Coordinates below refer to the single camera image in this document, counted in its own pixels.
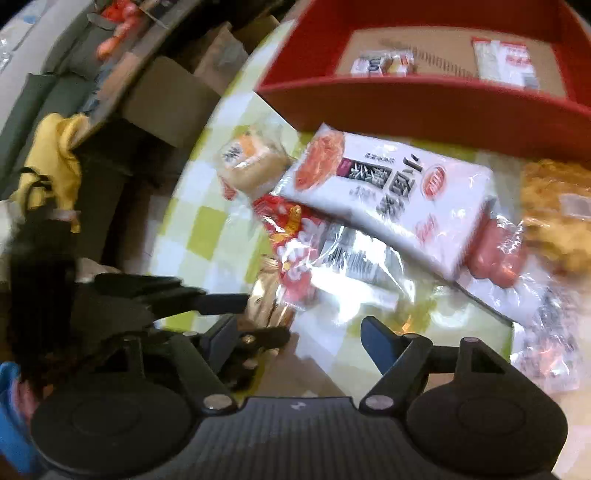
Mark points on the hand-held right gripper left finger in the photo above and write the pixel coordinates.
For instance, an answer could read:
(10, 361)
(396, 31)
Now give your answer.
(220, 344)

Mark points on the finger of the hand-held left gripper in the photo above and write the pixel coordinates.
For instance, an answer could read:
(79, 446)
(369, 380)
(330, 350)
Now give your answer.
(272, 337)
(217, 302)

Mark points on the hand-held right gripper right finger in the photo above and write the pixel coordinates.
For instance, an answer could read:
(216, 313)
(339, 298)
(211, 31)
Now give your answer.
(378, 344)

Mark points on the golden snack packet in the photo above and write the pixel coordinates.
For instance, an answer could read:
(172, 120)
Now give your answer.
(265, 300)

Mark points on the clear packet with printed label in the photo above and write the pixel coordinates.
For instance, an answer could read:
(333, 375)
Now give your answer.
(362, 263)

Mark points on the red snack packet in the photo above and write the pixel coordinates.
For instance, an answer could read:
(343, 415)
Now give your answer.
(291, 235)

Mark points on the steamed cake packet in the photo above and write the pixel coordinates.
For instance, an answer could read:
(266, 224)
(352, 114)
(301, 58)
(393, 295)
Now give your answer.
(251, 161)

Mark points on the pink sausage packet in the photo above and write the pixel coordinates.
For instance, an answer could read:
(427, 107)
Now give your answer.
(496, 256)

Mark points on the large white snack bag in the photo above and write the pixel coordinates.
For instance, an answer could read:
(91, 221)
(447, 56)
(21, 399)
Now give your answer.
(397, 194)

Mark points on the fried crispy snack packet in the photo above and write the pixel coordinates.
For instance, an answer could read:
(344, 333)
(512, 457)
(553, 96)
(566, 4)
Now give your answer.
(561, 212)

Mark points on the red cardboard box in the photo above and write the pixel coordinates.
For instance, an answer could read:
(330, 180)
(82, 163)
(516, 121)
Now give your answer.
(415, 110)

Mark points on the person's left forearm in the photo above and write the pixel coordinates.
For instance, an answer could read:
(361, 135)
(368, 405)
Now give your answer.
(14, 415)

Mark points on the green white checked tablecloth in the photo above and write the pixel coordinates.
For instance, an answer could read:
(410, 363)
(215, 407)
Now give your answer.
(203, 235)

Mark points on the yellow cloth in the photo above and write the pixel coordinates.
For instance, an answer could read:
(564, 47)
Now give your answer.
(55, 157)

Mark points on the clear crinkled packet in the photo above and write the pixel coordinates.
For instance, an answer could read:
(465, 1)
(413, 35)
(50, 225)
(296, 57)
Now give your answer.
(549, 350)

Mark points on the large flat cardboard box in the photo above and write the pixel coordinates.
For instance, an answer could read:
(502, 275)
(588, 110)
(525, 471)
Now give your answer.
(171, 101)

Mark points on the green sofa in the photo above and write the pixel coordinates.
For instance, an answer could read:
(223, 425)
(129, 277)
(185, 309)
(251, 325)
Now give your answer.
(41, 87)

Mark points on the small cardboard box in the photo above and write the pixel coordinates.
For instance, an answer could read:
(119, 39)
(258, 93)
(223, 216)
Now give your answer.
(219, 55)

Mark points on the small white red packet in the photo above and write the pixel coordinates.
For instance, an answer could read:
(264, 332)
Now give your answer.
(381, 63)

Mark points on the white rectangular packet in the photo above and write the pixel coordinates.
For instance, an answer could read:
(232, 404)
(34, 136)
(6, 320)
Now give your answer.
(505, 62)

